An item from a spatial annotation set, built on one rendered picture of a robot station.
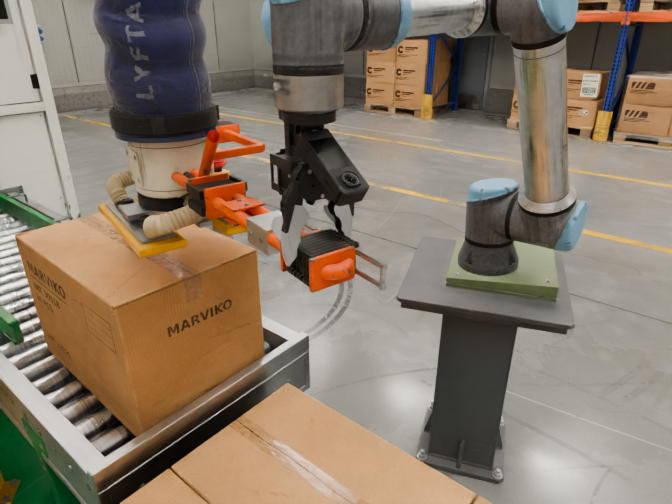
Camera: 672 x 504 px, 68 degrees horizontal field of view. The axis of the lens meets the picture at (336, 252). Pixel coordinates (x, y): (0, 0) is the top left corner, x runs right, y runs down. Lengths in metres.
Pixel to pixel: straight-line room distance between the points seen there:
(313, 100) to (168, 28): 0.51
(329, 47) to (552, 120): 0.79
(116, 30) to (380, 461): 1.09
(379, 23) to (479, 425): 1.51
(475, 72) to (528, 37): 8.63
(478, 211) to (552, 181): 0.26
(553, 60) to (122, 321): 1.10
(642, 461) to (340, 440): 1.34
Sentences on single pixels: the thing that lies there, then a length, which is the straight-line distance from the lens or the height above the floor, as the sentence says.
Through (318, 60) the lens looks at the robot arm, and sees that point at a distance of 0.63.
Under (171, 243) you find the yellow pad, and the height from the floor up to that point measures 1.09.
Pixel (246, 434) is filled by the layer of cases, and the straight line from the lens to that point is 1.38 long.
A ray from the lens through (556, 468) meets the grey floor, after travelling 2.18.
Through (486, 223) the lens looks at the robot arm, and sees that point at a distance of 1.57.
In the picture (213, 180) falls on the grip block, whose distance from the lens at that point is 1.03.
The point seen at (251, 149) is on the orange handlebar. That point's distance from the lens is 1.34.
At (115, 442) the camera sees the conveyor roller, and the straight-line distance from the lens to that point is 1.46.
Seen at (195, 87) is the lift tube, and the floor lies 1.38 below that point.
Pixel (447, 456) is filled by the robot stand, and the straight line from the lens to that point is 2.06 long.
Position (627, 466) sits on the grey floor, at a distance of 2.30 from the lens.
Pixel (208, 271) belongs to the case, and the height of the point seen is 0.94.
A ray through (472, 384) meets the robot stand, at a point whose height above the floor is 0.38.
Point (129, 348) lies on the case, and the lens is 1.24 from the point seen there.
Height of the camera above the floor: 1.51
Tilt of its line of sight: 25 degrees down
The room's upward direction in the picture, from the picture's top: straight up
